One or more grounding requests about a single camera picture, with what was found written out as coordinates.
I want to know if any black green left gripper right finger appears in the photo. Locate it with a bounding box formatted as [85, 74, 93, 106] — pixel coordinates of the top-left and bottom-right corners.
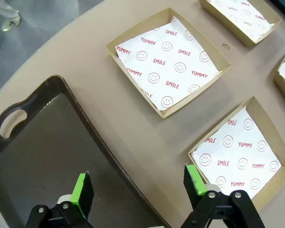
[179, 164, 266, 228]

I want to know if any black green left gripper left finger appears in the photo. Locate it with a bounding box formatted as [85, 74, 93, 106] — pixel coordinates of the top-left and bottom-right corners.
[25, 172, 95, 228]

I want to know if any brown cardboard tray box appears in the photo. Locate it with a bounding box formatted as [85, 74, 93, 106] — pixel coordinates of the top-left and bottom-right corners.
[188, 96, 285, 212]
[106, 7, 231, 119]
[273, 46, 285, 111]
[199, 0, 282, 48]

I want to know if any brown plastic serving tray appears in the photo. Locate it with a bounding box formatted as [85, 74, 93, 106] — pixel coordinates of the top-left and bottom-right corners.
[0, 75, 171, 228]

